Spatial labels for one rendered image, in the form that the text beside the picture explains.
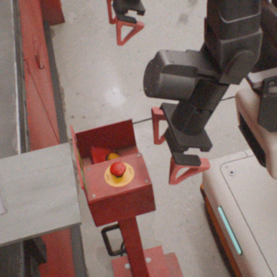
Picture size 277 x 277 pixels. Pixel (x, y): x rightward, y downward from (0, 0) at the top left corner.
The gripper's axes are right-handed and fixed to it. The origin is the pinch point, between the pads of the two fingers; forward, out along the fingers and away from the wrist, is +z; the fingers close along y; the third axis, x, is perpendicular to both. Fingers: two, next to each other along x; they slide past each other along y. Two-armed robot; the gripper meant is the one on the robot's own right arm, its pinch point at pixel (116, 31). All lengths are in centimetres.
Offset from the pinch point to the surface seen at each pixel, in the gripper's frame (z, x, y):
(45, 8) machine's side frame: 88, 17, -173
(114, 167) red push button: 20.8, 0.2, 26.7
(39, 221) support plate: 10, -21, 48
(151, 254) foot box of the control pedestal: 80, 36, 16
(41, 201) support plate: 10, -20, 45
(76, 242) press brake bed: 99, 15, -2
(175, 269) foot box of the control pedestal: 86, 48, 19
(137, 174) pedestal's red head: 21.2, 6.1, 28.1
